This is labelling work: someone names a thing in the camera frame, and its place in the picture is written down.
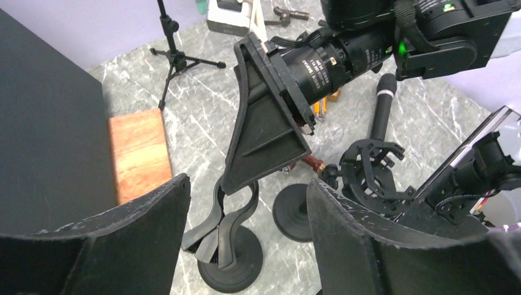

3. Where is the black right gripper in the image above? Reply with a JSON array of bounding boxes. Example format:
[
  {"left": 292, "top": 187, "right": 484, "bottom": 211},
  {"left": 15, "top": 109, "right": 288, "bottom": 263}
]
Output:
[{"left": 221, "top": 28, "right": 394, "bottom": 195}]

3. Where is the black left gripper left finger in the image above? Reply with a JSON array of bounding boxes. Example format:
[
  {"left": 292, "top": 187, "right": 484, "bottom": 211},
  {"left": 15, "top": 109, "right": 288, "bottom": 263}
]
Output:
[{"left": 1, "top": 173, "right": 190, "bottom": 294}]

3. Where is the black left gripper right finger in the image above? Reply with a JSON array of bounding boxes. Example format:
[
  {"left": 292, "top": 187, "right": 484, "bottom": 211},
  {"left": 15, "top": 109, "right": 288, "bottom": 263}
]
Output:
[{"left": 307, "top": 178, "right": 520, "bottom": 294}]

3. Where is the black shock-mount desk stand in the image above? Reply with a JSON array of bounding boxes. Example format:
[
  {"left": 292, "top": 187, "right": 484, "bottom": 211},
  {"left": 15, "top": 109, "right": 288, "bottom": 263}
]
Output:
[{"left": 272, "top": 139, "right": 416, "bottom": 243}]

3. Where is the black clip desk mic stand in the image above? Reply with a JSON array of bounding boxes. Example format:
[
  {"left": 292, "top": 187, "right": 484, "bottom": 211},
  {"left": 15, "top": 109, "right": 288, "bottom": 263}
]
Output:
[{"left": 181, "top": 178, "right": 264, "bottom": 294}]

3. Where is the black microphone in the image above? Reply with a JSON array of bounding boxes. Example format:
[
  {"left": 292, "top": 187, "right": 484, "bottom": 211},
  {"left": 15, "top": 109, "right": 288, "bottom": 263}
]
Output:
[{"left": 370, "top": 73, "right": 398, "bottom": 141}]

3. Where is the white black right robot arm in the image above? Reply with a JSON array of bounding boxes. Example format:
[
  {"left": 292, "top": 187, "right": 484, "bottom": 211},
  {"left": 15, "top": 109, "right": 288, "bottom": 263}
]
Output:
[{"left": 221, "top": 1, "right": 520, "bottom": 195}]

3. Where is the black tripod mic stand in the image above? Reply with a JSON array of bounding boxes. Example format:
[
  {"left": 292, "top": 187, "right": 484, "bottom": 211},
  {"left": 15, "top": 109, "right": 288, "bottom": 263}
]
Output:
[{"left": 150, "top": 0, "right": 226, "bottom": 111}]

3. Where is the mint green microphone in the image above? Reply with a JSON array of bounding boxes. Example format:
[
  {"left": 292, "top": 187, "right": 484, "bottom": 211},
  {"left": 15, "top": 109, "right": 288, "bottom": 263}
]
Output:
[{"left": 195, "top": 0, "right": 208, "bottom": 15}]

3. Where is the red brown spray nozzle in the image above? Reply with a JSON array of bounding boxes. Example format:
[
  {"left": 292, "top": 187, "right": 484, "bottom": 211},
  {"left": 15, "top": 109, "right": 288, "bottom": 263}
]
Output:
[{"left": 281, "top": 155, "right": 325, "bottom": 173}]

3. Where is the wooden board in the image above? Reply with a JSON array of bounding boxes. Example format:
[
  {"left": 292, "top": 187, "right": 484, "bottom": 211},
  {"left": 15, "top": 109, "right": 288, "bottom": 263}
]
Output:
[{"left": 108, "top": 108, "right": 173, "bottom": 205}]

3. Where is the dark metal clamp tool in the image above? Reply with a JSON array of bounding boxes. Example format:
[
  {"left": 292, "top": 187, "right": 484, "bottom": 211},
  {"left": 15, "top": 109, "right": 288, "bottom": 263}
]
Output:
[{"left": 264, "top": 7, "right": 310, "bottom": 27}]

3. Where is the blue black network switch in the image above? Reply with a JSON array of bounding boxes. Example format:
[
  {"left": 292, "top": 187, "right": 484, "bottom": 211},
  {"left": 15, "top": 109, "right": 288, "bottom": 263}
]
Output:
[{"left": 1, "top": 12, "right": 117, "bottom": 235}]

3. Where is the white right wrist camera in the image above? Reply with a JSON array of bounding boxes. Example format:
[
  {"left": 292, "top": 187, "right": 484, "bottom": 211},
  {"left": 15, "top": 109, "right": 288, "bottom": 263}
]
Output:
[{"left": 206, "top": 0, "right": 268, "bottom": 42}]

